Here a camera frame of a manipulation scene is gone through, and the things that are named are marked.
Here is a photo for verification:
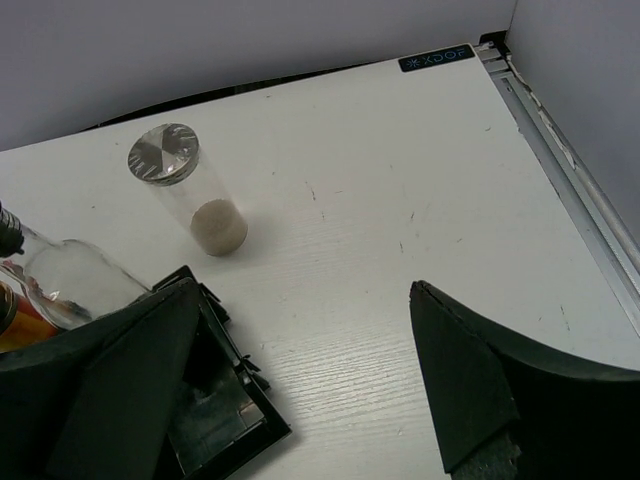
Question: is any clear shaker with steel lid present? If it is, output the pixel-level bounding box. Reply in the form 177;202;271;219
127;123;248;257

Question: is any red-lid orange sauce jar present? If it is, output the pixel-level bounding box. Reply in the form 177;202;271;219
0;282;59;353

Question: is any right blue logo sticker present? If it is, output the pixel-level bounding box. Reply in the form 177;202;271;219
398;44;475;73

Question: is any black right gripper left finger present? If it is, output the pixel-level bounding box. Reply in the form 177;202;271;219
1;280;199;479

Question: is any black three-compartment tray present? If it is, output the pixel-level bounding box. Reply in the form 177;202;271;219
148;282;291;479

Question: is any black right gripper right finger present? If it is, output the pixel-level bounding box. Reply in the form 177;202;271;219
410;281;639;479

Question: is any aluminium right side rail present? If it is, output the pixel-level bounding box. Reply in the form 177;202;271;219
475;31;639;330

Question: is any glass bottle with brown residue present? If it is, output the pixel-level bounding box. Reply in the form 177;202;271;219
1;208;150;330

